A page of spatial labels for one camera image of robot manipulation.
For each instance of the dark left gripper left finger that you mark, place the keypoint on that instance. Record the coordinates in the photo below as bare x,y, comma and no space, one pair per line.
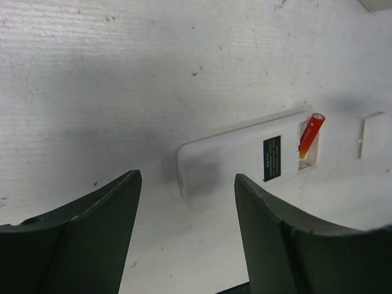
80,247

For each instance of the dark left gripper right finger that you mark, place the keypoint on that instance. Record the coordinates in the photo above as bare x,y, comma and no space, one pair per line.
288,250

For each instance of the white remote with red keypad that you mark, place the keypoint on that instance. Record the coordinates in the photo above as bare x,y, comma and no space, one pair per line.
265,151

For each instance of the red orange battery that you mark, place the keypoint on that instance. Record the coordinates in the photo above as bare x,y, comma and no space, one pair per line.
311,130

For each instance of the white battery cover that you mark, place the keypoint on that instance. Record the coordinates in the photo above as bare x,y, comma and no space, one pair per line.
374,133

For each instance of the slim white remote with display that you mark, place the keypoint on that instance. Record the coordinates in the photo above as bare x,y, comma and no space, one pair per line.
377,5

